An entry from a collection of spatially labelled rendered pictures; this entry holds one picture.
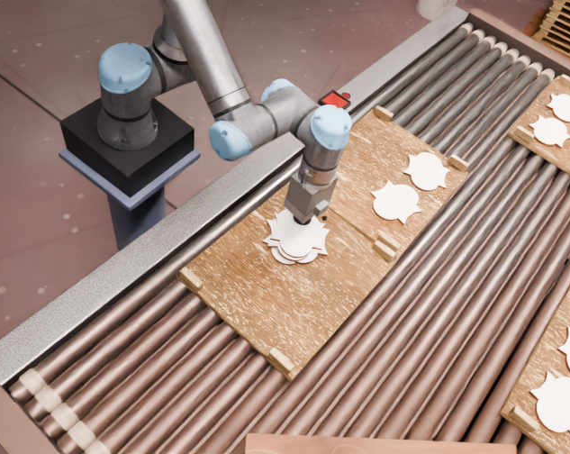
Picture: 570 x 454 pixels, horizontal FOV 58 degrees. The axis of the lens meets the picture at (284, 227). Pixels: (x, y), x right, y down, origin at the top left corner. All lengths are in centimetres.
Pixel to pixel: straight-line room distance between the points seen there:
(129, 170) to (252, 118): 49
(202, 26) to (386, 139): 79
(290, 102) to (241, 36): 246
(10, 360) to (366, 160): 100
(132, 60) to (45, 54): 204
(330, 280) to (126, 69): 67
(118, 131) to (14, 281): 115
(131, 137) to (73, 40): 205
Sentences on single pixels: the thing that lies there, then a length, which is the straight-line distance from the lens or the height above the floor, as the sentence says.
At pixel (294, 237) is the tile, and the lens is 122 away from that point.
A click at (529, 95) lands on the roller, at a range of 203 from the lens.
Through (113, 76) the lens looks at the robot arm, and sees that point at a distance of 125.
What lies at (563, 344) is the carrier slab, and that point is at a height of 94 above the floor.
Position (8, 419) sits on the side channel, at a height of 95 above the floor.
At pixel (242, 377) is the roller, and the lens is 111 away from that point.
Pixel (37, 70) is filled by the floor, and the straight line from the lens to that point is 318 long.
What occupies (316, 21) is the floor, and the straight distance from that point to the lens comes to 371.
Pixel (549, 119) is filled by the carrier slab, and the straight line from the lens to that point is 192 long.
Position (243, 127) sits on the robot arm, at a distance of 93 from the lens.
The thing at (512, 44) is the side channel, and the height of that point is 93.
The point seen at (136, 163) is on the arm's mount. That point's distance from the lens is 136.
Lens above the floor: 197
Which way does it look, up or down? 54 degrees down
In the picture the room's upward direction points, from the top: 15 degrees clockwise
